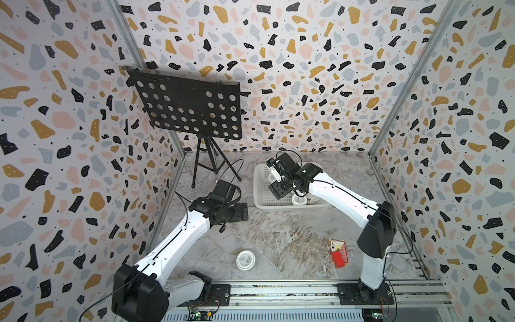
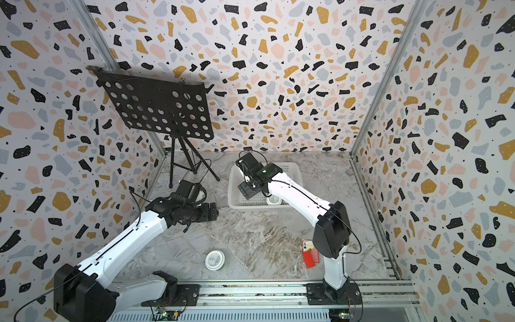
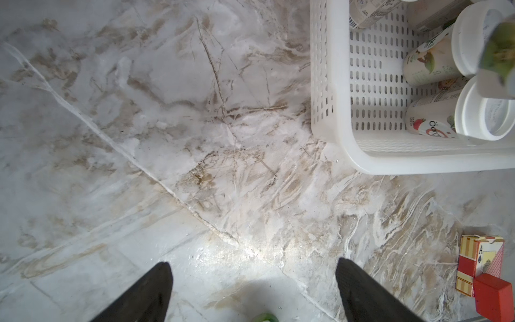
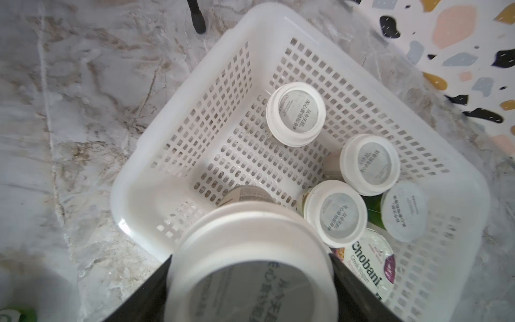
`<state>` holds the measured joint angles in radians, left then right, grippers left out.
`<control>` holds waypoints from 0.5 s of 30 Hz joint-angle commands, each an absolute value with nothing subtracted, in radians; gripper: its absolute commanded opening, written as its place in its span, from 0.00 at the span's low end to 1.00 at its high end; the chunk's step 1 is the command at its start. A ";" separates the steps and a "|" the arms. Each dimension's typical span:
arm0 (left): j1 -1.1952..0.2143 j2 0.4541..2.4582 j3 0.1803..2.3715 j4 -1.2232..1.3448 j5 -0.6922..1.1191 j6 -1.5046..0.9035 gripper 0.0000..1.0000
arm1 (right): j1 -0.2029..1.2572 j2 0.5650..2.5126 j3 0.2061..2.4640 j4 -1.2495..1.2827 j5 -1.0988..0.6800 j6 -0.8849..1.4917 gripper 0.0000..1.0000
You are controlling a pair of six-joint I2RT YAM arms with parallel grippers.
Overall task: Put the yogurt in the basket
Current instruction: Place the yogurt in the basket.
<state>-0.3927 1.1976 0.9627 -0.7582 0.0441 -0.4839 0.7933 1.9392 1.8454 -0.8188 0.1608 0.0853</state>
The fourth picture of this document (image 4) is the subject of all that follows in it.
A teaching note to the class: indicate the green yogurt cup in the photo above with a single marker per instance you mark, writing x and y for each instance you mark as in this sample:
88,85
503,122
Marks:
401,211

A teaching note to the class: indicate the white plastic basket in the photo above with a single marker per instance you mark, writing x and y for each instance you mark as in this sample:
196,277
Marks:
211,136

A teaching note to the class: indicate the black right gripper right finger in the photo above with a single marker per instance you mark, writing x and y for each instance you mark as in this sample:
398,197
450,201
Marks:
355,301

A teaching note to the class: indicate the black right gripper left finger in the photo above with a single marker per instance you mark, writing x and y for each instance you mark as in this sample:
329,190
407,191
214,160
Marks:
148,301

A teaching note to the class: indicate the white lid yogurt cup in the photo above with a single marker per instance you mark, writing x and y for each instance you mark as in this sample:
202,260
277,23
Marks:
336,210
368,163
18,315
251,259
295,115

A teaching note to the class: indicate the Chobani yogurt cup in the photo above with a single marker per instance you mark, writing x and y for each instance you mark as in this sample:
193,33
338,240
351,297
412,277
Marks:
372,260

